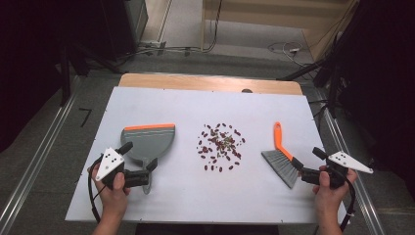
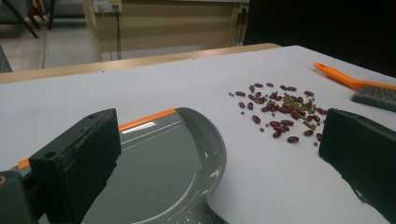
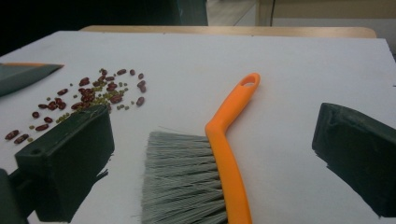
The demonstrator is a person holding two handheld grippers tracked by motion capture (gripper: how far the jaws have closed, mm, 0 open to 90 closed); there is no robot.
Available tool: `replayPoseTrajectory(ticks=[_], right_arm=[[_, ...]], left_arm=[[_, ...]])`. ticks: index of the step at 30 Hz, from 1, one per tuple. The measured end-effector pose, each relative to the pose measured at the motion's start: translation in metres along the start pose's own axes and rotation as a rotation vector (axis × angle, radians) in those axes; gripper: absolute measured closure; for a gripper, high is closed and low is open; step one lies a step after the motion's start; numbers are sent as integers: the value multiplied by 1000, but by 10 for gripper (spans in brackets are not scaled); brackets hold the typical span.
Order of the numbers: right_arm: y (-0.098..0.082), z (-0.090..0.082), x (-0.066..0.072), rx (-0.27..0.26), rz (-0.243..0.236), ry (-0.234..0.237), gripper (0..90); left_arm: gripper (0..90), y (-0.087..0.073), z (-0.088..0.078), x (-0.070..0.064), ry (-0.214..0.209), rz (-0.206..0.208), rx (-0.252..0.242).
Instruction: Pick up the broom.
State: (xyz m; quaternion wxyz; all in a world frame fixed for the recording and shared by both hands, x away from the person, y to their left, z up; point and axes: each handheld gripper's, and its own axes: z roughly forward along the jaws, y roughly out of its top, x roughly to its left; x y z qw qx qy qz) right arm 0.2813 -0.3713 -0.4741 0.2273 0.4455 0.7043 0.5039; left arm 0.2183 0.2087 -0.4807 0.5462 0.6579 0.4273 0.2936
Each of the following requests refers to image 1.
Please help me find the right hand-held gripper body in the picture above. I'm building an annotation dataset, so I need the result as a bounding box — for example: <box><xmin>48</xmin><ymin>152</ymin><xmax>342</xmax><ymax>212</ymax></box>
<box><xmin>300</xmin><ymin>151</ymin><xmax>374</xmax><ymax>190</ymax></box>

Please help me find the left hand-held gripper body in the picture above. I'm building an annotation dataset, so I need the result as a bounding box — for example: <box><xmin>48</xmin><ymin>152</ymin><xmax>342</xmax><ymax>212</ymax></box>
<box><xmin>95</xmin><ymin>147</ymin><xmax>152</xmax><ymax>189</ymax></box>

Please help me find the orange brush with grey bristles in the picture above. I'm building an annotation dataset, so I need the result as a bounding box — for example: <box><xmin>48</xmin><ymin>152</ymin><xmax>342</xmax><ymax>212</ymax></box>
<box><xmin>260</xmin><ymin>121</ymin><xmax>303</xmax><ymax>190</ymax></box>

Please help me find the grey dustpan with orange edge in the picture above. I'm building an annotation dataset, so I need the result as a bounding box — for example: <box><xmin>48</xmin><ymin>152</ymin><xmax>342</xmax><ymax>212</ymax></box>
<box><xmin>119</xmin><ymin>122</ymin><xmax>176</xmax><ymax>196</ymax></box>

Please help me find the person's left hand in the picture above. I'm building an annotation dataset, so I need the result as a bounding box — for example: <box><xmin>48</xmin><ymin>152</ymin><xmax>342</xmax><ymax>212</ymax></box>
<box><xmin>91</xmin><ymin>163</ymin><xmax>131</xmax><ymax>216</ymax></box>

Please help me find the person's right hand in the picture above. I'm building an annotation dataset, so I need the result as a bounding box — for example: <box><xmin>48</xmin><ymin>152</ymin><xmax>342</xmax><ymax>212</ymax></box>
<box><xmin>312</xmin><ymin>164</ymin><xmax>358</xmax><ymax>215</ymax></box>

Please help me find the pile of red beans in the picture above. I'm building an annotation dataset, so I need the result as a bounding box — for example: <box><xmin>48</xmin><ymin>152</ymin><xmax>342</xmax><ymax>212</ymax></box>
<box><xmin>196</xmin><ymin>122</ymin><xmax>247</xmax><ymax>173</ymax></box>

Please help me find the black stand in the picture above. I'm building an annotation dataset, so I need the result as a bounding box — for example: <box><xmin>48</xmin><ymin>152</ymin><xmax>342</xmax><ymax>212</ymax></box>
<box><xmin>276</xmin><ymin>32</ymin><xmax>360</xmax><ymax>120</ymax></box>
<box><xmin>57</xmin><ymin>40</ymin><xmax>126</xmax><ymax>108</ymax></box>

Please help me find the wooden table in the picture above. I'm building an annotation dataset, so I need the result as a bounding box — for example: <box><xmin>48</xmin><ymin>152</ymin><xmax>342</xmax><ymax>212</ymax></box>
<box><xmin>117</xmin><ymin>72</ymin><xmax>303</xmax><ymax>96</ymax></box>

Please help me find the dark cabinet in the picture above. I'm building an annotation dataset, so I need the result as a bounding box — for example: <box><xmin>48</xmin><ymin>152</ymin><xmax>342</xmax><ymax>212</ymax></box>
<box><xmin>99</xmin><ymin>0</ymin><xmax>150</xmax><ymax>62</ymax></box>

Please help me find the metal floor rail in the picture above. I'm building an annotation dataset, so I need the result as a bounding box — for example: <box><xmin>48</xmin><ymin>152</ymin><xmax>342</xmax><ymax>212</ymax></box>
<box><xmin>311</xmin><ymin>87</ymin><xmax>388</xmax><ymax>235</ymax></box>
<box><xmin>0</xmin><ymin>75</ymin><xmax>82</xmax><ymax>235</ymax></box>

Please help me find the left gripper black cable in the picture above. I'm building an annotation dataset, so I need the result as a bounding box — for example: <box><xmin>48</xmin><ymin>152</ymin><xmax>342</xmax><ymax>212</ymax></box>
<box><xmin>86</xmin><ymin>155</ymin><xmax>114</xmax><ymax>225</ymax></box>

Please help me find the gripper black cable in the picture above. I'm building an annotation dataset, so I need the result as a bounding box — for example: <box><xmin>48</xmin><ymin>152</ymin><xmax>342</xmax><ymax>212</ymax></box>
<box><xmin>86</xmin><ymin>155</ymin><xmax>114</xmax><ymax>225</ymax></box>
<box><xmin>339</xmin><ymin>169</ymin><xmax>357</xmax><ymax>233</ymax></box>

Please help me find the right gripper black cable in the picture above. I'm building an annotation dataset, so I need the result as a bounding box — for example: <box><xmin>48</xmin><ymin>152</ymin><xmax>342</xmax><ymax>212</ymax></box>
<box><xmin>339</xmin><ymin>169</ymin><xmax>357</xmax><ymax>233</ymax></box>

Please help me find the white floor cable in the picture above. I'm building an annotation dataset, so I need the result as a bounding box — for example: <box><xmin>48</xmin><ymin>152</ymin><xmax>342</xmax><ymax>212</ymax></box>
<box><xmin>267</xmin><ymin>40</ymin><xmax>316</xmax><ymax>69</ymax></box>

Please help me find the black hanging cable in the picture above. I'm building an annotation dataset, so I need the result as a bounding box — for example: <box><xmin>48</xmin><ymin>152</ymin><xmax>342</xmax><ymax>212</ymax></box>
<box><xmin>202</xmin><ymin>0</ymin><xmax>224</xmax><ymax>54</ymax></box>

